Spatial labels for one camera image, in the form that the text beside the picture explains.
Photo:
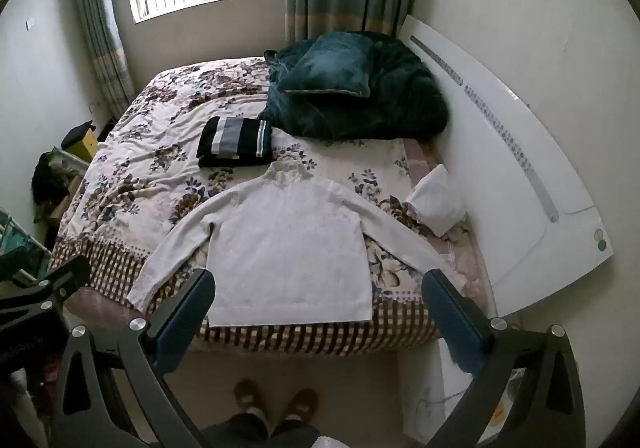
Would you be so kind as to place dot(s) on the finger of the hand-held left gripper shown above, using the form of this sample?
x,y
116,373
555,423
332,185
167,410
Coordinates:
x,y
65,275

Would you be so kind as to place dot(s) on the black bag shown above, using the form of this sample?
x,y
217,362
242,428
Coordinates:
x,y
47,185

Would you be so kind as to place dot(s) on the person's dark trousers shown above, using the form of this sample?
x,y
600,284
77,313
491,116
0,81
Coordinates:
x,y
250,433

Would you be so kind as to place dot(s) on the yellow box with black hat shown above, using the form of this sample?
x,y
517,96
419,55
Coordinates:
x,y
76,132

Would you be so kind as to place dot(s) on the white headboard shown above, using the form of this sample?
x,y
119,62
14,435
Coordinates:
x,y
500,153

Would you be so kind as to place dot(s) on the grey-green storage box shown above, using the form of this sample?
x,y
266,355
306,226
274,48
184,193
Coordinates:
x,y
67,161

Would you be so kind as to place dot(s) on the floral blanket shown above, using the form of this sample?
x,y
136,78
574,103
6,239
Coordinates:
x,y
150,153

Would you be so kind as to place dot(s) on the dark teal pillow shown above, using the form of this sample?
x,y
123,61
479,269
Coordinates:
x,y
325,68

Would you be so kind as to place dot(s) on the green glass stand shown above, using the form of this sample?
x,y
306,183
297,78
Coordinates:
x,y
17,240

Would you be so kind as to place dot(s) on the person's shoe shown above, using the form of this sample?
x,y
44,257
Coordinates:
x,y
301,405
246,395

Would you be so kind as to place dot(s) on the white sweater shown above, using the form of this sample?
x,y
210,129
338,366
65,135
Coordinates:
x,y
290,253

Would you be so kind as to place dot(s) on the black striped folded sweater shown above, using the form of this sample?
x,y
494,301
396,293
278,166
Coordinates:
x,y
235,138

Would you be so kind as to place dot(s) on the white crumpled pillow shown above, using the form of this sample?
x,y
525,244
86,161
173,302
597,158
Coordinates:
x,y
437,203

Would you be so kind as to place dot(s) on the narrow grey-green curtain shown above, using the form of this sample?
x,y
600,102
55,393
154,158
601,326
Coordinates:
x,y
100,28

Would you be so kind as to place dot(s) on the person's right shoe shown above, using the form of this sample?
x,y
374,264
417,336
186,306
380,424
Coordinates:
x,y
301,405

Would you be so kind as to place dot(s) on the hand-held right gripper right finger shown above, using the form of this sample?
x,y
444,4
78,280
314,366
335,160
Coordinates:
x,y
450,318

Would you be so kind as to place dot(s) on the person's left shoe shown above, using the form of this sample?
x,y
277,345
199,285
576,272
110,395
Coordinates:
x,y
246,395

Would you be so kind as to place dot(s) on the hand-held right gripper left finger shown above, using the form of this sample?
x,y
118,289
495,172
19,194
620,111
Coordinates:
x,y
186,318

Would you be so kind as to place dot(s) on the dark teal duvet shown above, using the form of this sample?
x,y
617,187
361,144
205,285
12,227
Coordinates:
x,y
400,103

